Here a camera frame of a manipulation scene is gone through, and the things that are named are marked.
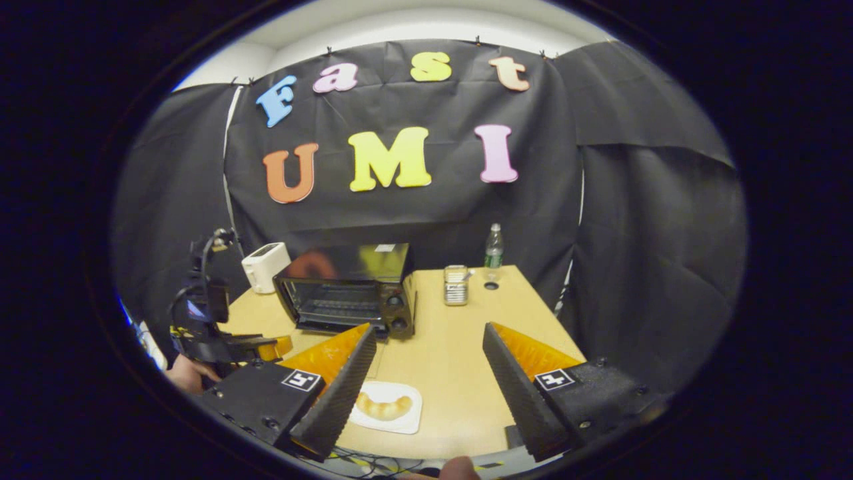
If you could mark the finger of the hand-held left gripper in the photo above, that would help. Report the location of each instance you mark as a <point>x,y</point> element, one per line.
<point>260,348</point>

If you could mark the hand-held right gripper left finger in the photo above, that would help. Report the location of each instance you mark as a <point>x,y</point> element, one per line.
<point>340,400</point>

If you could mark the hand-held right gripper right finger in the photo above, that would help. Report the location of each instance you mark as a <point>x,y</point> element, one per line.
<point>520,400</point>

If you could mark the golden croissant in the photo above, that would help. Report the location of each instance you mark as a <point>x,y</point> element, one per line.
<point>383,408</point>

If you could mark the black electric oven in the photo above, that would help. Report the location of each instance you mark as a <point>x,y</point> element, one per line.
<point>393,306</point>

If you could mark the white plate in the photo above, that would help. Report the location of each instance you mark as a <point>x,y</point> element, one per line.
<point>400,425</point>

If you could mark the white toaster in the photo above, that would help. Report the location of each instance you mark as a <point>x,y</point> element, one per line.
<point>266,270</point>

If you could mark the green label water bottle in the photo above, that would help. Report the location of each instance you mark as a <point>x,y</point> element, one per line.
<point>494,253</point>

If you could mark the black backdrop cloth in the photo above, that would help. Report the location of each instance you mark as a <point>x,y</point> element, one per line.
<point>433,213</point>

